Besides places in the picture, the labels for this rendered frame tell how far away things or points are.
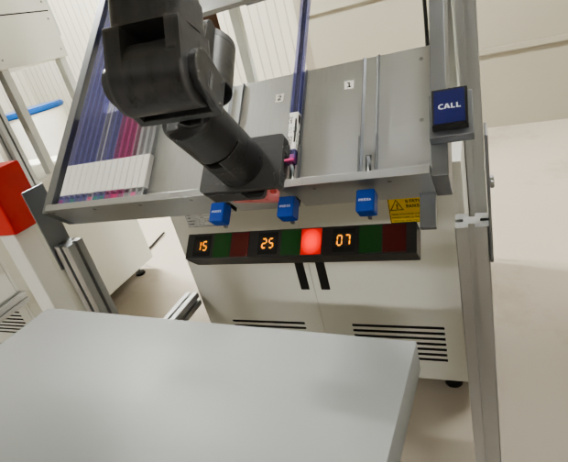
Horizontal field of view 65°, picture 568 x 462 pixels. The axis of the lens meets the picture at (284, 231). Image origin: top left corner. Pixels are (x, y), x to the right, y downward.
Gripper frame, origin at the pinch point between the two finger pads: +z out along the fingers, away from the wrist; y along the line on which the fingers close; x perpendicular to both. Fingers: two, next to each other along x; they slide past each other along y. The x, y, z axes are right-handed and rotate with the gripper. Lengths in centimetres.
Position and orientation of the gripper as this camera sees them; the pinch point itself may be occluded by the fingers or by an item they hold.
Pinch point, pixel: (274, 194)
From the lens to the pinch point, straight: 58.8
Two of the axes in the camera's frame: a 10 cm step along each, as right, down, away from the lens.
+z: 4.0, 3.2, 8.6
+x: -1.0, 9.5, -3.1
